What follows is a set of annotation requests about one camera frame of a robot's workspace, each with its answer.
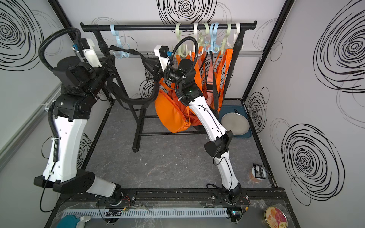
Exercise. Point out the black wire basket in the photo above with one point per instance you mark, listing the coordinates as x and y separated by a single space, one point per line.
148 74

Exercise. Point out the red-orange strap sling bag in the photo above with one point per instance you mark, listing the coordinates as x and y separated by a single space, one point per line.
193 117

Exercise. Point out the middle light green hook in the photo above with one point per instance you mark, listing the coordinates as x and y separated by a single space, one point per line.
203 34

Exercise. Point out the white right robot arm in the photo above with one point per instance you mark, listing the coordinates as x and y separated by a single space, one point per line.
185 105

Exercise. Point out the teal round lid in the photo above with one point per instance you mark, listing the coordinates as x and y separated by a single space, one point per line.
72 221

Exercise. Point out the white plate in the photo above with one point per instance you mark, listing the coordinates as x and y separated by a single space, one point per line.
236 123

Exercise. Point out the white wire basket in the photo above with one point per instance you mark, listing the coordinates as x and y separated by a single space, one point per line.
52 99

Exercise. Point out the light green swivel hook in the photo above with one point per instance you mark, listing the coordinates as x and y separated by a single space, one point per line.
224 41

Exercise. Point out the round printed tin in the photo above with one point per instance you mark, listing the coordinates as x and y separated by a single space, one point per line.
273 217

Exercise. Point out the black crescent shoulder bag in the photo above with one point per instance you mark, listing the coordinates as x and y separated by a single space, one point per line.
215 91

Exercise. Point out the black orange strap bag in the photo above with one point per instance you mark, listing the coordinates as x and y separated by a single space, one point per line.
129 76

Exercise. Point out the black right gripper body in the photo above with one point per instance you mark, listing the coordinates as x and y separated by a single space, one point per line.
160 72

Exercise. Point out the right black frame post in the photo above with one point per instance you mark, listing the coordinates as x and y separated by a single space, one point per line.
272 38

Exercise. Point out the leftmost light blue hook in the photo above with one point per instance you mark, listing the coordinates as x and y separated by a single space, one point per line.
118 54

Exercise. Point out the middle white hook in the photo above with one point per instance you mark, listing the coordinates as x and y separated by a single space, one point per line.
196 35

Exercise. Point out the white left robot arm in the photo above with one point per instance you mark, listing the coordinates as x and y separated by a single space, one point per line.
67 118

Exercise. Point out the white slotted cable duct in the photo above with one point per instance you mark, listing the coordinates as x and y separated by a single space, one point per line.
149 213

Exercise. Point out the white swivel hook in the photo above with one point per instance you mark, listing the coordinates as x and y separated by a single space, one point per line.
235 36

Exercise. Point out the teal tray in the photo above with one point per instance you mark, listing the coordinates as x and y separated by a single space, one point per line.
235 109

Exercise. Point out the dark grey clothes rack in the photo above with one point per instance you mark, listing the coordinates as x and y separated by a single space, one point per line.
97 29

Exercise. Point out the aluminium wall rail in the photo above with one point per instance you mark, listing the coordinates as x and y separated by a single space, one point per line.
248 54

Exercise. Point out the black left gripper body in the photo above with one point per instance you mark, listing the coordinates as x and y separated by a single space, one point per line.
107 67

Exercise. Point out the light blue swivel hook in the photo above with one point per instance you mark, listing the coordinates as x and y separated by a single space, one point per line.
213 33

